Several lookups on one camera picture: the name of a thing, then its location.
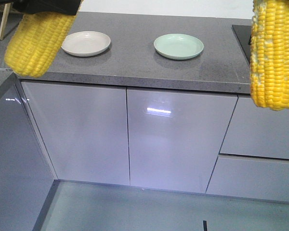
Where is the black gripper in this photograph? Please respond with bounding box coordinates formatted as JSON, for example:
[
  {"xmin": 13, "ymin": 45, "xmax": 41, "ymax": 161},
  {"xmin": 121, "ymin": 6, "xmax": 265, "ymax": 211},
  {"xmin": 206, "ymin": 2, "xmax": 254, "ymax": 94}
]
[{"xmin": 13, "ymin": 0, "xmax": 81, "ymax": 15}]

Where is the yellow corn cob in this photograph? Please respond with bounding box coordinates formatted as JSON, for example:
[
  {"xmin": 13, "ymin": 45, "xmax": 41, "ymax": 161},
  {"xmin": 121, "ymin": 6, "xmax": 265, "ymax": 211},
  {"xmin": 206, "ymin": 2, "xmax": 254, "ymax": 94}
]
[
  {"xmin": 4, "ymin": 12, "xmax": 76, "ymax": 77},
  {"xmin": 250, "ymin": 0, "xmax": 289, "ymax": 111}
]

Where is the beige plate right counter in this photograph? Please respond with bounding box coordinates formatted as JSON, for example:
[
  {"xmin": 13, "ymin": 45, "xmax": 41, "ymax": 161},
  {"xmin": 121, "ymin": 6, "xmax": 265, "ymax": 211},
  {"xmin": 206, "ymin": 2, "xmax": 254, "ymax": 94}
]
[{"xmin": 61, "ymin": 31, "xmax": 111, "ymax": 57}]

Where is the grey cabinet door right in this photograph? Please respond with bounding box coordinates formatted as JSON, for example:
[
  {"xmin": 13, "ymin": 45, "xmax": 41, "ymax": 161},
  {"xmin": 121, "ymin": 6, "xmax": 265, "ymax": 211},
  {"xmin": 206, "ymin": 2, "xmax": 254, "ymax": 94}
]
[{"xmin": 22, "ymin": 82, "xmax": 130, "ymax": 185}]

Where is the black glass cooktop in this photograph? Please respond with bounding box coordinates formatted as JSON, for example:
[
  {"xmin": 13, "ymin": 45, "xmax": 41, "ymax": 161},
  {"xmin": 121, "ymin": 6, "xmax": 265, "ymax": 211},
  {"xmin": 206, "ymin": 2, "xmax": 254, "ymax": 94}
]
[{"xmin": 232, "ymin": 25, "xmax": 251, "ymax": 64}]

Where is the grey side cabinet door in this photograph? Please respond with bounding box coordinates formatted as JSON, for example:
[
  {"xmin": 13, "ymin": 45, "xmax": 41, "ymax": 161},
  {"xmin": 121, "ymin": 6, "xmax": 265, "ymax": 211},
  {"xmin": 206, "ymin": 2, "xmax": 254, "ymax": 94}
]
[{"xmin": 0, "ymin": 86, "xmax": 53, "ymax": 231}]

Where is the grey drawer front upper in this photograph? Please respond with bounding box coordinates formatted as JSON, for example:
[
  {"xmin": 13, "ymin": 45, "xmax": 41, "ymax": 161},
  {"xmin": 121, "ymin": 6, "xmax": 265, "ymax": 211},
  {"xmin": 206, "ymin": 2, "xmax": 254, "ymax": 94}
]
[{"xmin": 221, "ymin": 96, "xmax": 289, "ymax": 160}]

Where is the grey drawer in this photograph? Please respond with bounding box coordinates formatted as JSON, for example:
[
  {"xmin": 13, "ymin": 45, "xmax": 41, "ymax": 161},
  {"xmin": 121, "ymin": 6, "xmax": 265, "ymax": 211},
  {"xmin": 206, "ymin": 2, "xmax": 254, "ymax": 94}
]
[
  {"xmin": 206, "ymin": 154, "xmax": 289, "ymax": 203},
  {"xmin": 221, "ymin": 96, "xmax": 289, "ymax": 160}
]

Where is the black strip on floor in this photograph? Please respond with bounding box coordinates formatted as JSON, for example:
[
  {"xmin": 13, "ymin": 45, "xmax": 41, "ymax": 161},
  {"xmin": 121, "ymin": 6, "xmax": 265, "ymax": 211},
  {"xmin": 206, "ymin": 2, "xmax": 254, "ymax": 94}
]
[{"xmin": 203, "ymin": 220, "xmax": 208, "ymax": 231}]

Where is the grey drawer front lower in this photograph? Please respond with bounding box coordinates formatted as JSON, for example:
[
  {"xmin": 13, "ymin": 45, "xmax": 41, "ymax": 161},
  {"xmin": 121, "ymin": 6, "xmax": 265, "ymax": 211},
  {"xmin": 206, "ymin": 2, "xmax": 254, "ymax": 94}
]
[{"xmin": 206, "ymin": 154, "xmax": 289, "ymax": 203}]

